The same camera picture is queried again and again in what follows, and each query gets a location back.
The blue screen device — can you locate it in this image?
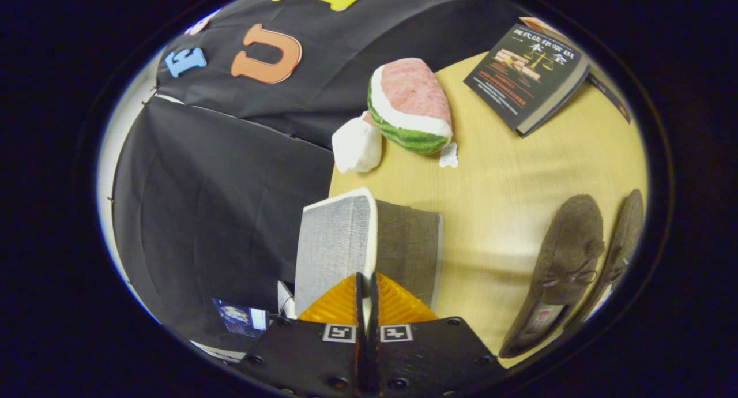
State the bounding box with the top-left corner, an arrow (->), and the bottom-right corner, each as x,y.
212,298 -> 269,336

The brown fuzzy shoe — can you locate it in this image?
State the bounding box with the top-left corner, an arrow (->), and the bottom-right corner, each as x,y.
568,189 -> 645,329
499,194 -> 605,359

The blue cover book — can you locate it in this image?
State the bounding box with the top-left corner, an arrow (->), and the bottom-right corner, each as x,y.
587,69 -> 632,123

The watermelon slice plush toy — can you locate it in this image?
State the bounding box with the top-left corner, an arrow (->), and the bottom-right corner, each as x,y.
367,58 -> 459,169

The black cover book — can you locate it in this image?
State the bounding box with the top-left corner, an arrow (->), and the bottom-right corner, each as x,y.
463,23 -> 590,138

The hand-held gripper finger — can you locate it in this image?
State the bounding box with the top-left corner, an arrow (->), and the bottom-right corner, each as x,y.
236,273 -> 368,398
369,273 -> 508,398

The white flat panel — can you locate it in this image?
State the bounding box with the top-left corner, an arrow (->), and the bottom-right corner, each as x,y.
278,281 -> 296,318

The white plush toy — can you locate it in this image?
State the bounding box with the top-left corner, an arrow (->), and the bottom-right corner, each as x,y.
332,117 -> 383,174

